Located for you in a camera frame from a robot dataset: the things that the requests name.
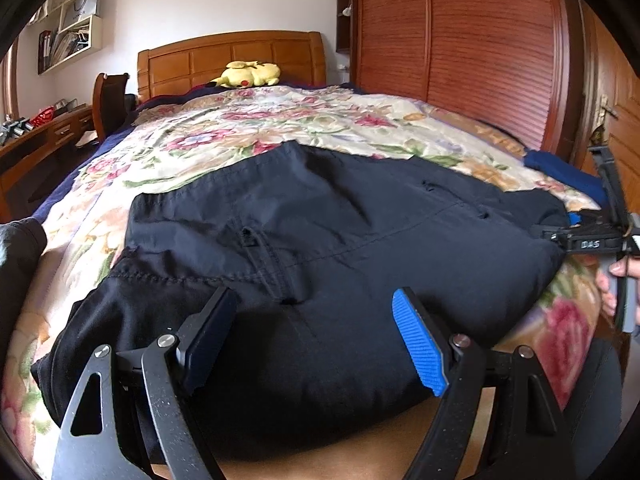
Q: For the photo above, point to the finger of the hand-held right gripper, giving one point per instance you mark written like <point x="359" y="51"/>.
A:
<point x="576" y="219"/>
<point x="556" y="234"/>

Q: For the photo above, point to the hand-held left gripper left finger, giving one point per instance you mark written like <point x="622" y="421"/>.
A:
<point x="207" y="332"/>

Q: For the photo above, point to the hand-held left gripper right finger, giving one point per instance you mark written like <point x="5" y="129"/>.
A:
<point x="420" y="340"/>

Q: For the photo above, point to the black jacket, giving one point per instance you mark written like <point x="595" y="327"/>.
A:
<point x="325" y="240"/>

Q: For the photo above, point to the person's right hand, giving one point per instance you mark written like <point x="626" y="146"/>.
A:
<point x="631" y="269"/>

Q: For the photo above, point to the navy blue bed sheet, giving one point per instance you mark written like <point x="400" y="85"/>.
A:
<point x="555" y="172"/>

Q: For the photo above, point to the wooden door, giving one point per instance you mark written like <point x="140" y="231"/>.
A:
<point x="617" y="75"/>

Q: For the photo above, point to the person's dark trouser leg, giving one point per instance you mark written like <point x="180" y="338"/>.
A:
<point x="595" y="400"/>

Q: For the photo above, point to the grey crinkled cloth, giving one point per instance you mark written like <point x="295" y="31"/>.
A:
<point x="20" y="255"/>

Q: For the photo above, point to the floral blanket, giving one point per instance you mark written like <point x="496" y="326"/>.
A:
<point x="225" y="130"/>

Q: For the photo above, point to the wooden louvred wardrobe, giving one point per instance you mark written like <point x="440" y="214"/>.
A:
<point x="450" y="35"/>

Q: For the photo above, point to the wooden chair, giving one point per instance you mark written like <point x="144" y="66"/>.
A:
<point x="110" y="105"/>

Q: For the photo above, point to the wooden desk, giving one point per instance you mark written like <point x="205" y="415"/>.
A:
<point x="30" y="155"/>

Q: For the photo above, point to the yellow plush toy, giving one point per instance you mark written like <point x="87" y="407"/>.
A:
<point x="247" y="75"/>

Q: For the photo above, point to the red basket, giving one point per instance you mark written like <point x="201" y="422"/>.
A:
<point x="44" y="116"/>

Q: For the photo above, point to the wooden bed headboard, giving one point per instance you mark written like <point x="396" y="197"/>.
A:
<point x="210" y="57"/>

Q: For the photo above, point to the black metal device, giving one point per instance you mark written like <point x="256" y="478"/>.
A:
<point x="14" y="131"/>

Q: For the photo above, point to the wooden niche shelf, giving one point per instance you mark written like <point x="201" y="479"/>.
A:
<point x="345" y="5"/>

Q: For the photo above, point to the white paper bag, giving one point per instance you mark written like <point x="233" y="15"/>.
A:
<point x="80" y="9"/>

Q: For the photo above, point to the white wall shelf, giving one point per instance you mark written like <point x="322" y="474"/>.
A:
<point x="95" y="35"/>

